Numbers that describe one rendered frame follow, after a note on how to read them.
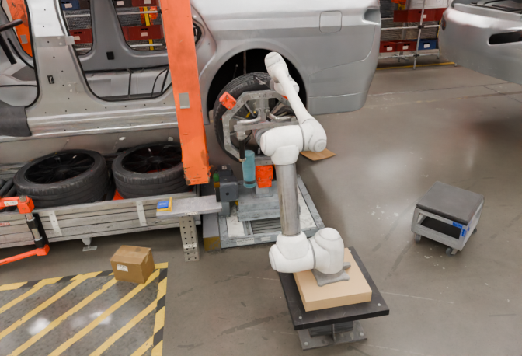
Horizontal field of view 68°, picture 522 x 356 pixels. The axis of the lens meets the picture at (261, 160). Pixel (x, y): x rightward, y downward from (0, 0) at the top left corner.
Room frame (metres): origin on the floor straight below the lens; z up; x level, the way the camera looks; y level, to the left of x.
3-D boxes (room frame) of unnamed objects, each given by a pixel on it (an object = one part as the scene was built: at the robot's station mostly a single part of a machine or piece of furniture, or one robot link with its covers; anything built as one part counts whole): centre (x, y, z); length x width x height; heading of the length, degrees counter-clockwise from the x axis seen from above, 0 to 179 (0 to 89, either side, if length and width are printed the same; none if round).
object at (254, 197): (2.65, 0.01, 0.32); 0.40 x 0.30 x 0.28; 98
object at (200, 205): (2.18, 0.50, 0.44); 0.43 x 0.17 x 0.03; 98
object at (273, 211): (2.65, -0.02, 0.13); 0.50 x 0.36 x 0.10; 98
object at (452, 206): (2.28, -1.34, 0.17); 0.43 x 0.36 x 0.34; 138
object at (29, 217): (2.21, 1.61, 0.30); 0.09 x 0.05 x 0.50; 98
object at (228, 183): (2.70, 0.29, 0.26); 0.42 x 0.18 x 0.35; 8
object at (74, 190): (2.69, 1.58, 0.39); 0.66 x 0.66 x 0.24
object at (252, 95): (2.48, -0.02, 0.85); 0.54 x 0.07 x 0.54; 98
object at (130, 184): (2.79, 0.86, 0.39); 0.66 x 0.66 x 0.24
